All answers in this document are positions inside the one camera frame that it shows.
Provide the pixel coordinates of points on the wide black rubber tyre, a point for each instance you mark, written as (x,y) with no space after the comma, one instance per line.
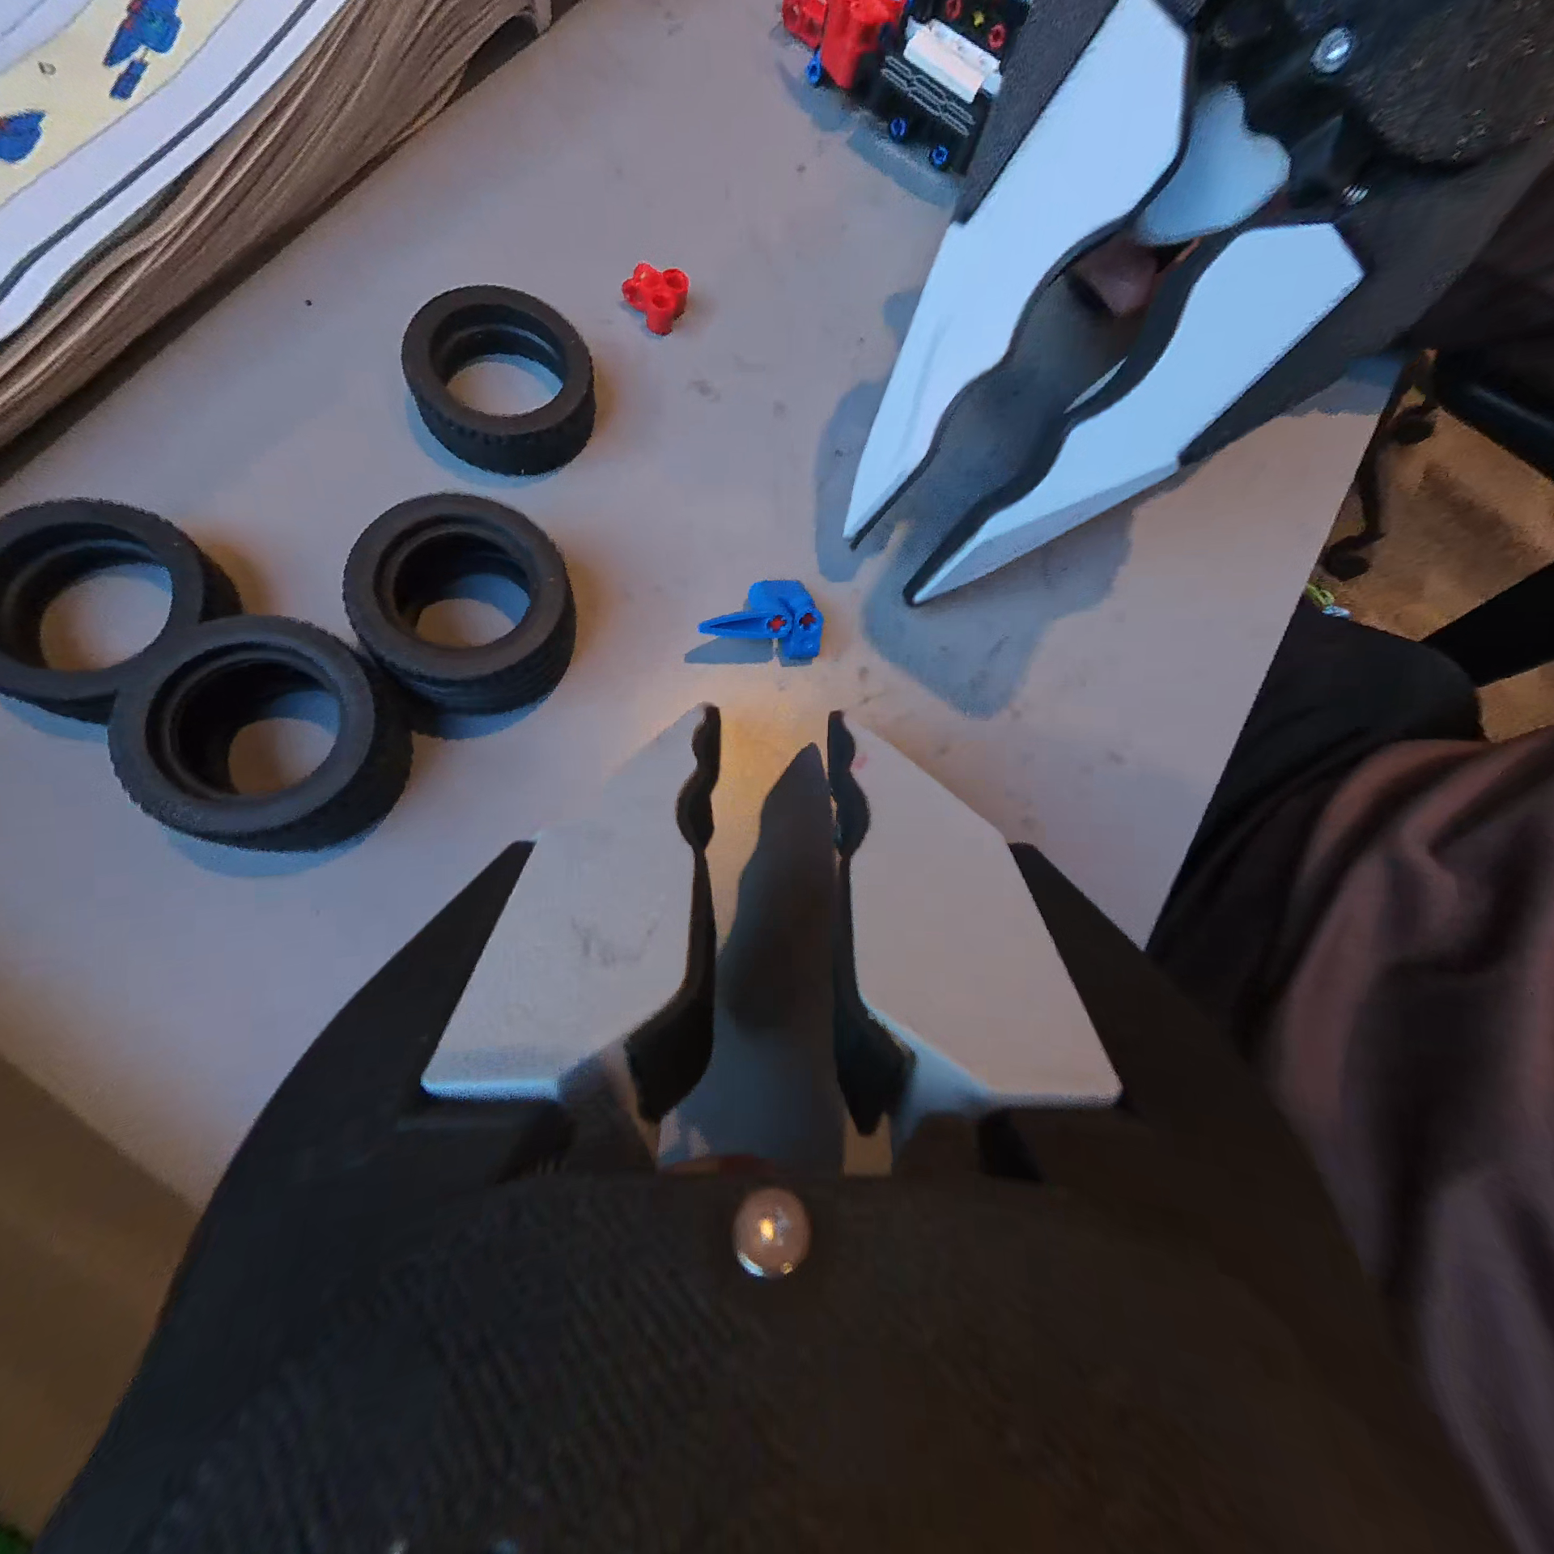
(376,753)
(546,655)

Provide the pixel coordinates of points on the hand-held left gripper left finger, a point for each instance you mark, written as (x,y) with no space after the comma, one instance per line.
(583,947)

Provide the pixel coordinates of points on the person's right hand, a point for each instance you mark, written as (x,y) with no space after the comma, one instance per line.
(1123,280)

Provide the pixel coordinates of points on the narrow black rubber tyre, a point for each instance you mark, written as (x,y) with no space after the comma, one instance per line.
(181,570)
(570,400)

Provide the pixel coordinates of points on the black office chair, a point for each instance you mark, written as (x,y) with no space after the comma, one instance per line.
(1493,407)

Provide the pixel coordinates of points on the beige wooden table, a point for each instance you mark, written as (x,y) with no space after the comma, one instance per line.
(61,1275)

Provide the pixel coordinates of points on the toy brick car model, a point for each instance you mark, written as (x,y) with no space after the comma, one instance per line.
(923,85)

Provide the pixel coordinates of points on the grey desk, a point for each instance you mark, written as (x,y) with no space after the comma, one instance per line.
(729,461)

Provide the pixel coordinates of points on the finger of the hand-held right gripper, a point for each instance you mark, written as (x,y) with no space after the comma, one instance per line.
(1044,182)
(1238,328)

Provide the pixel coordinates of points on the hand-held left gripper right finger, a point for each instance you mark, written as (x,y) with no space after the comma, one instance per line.
(958,959)

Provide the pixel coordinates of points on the blue pointed brick assembly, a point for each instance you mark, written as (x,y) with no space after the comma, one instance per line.
(783,613)

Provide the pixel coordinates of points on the person's right forearm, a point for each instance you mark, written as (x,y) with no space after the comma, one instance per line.
(1506,267)

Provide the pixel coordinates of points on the open instruction book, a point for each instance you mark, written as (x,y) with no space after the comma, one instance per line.
(181,120)

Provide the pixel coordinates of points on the small red connector brick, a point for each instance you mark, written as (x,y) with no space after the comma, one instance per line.
(655,294)

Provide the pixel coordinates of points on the person's brown shirt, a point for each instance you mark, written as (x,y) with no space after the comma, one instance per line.
(1445,971)

